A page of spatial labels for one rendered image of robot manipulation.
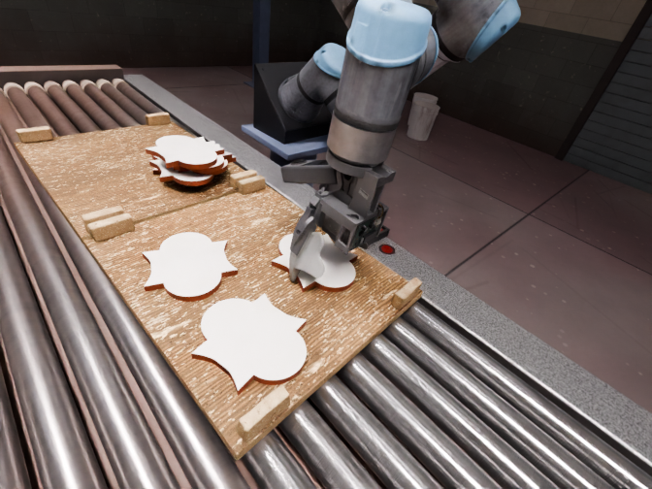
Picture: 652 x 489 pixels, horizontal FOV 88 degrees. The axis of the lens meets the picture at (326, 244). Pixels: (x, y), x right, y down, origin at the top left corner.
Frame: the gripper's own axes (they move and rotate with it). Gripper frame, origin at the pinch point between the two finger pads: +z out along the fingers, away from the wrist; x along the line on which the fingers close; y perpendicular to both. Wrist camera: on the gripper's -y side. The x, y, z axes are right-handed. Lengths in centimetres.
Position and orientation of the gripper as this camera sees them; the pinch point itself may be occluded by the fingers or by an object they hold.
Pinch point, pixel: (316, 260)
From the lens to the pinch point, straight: 55.2
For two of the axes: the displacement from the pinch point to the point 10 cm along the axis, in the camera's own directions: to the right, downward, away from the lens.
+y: 7.0, 5.6, -4.5
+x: 6.9, -3.6, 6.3
